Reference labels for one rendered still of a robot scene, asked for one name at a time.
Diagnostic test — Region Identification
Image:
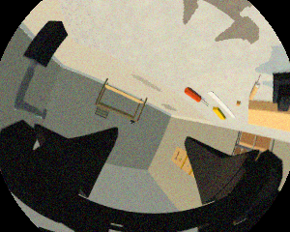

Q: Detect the yellow rectangular bar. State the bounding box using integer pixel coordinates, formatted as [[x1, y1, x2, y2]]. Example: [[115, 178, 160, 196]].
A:
[[212, 107, 226, 120]]

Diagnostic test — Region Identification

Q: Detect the tan floor panel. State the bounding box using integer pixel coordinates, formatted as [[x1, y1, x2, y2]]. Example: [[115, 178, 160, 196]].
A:
[[248, 100, 290, 132]]

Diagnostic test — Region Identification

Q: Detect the orange-red awl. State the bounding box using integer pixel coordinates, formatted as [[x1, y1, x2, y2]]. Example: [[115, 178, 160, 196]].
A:
[[185, 88, 208, 107]]

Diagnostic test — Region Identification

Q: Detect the awl with wooden handle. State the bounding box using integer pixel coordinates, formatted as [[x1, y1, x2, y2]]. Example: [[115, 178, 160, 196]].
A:
[[249, 80, 260, 101]]

